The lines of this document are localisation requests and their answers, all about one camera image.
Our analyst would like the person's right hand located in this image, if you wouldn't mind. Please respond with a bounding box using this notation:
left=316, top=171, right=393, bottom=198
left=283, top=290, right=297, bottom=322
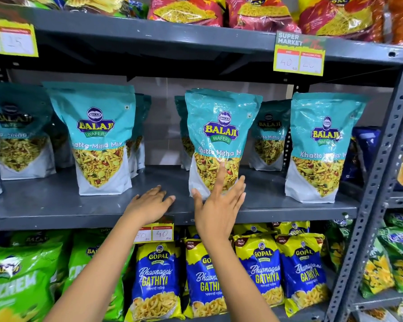
left=191, top=162, right=247, bottom=245

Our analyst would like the person's left hand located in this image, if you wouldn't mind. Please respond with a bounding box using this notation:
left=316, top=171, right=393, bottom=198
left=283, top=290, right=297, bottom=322
left=124, top=185, right=176, bottom=227

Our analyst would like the teal snack packet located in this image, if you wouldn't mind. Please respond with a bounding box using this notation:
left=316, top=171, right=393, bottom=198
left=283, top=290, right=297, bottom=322
left=184, top=88, right=263, bottom=200

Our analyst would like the person's right forearm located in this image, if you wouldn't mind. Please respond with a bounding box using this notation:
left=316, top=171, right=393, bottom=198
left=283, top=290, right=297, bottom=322
left=201, top=238, right=280, bottom=322

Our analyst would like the person's left forearm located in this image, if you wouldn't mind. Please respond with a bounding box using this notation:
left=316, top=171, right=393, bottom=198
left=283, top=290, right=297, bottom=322
left=44, top=211, right=145, bottom=322

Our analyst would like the yellow price tag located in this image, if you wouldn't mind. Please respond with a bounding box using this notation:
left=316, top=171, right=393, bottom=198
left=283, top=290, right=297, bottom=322
left=0, top=19, right=39, bottom=58
left=273, top=31, right=327, bottom=77
left=134, top=222, right=175, bottom=245

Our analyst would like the row of blue yellow packets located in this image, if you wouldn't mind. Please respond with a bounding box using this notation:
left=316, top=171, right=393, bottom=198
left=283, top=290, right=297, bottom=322
left=125, top=220, right=331, bottom=322

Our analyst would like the bright green snack packet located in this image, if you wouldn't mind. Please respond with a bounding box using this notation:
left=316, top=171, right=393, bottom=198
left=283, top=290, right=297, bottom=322
left=62, top=231, right=135, bottom=322
left=9, top=229, right=72, bottom=248
left=0, top=242, right=64, bottom=322

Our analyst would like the row of teal packets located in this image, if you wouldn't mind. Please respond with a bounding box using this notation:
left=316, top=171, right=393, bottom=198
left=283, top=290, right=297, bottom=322
left=0, top=76, right=369, bottom=204

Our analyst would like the green yellow chips packet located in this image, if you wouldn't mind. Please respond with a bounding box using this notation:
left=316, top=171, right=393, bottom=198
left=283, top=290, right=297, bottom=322
left=384, top=212, right=403, bottom=232
left=377, top=226, right=403, bottom=294
left=359, top=237, right=396, bottom=299
left=325, top=218, right=354, bottom=273

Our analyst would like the dark blue snack packet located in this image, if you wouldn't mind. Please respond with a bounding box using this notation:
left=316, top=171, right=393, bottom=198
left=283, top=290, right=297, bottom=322
left=341, top=126, right=382, bottom=187

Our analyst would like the grey metal shelf rack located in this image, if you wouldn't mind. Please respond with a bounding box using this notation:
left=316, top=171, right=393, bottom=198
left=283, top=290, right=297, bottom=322
left=339, top=179, right=403, bottom=322
left=0, top=3, right=403, bottom=322

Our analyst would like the red snack packet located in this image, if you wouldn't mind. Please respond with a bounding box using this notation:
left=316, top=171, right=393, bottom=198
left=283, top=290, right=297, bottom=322
left=225, top=0, right=302, bottom=34
left=298, top=0, right=386, bottom=43
left=147, top=0, right=224, bottom=28

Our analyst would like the green yellow snack packet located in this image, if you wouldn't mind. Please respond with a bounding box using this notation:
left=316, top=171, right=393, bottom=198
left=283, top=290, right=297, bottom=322
left=64, top=0, right=149, bottom=19
left=0, top=0, right=66, bottom=11

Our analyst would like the orange snack packet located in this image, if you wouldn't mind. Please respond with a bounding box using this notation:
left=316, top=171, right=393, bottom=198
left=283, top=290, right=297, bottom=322
left=384, top=0, right=403, bottom=46

